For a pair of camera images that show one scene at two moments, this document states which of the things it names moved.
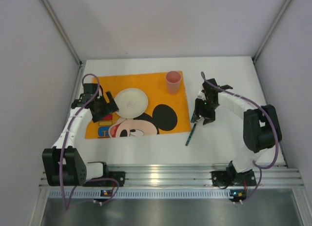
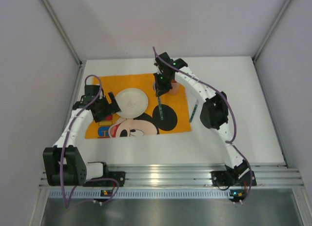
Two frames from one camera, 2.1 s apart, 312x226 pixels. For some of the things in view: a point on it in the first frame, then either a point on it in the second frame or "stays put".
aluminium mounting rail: (277, 175) stays put
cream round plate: (132, 103) stays put
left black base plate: (119, 176) stays put
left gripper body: (105, 108) stays put
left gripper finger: (112, 101) stays put
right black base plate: (223, 178) stays put
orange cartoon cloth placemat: (165, 112) stays put
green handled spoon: (190, 134) → (161, 113)
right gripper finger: (198, 105) → (160, 84)
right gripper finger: (207, 120) → (164, 87)
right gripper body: (203, 113) → (160, 90)
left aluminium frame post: (56, 20) stays put
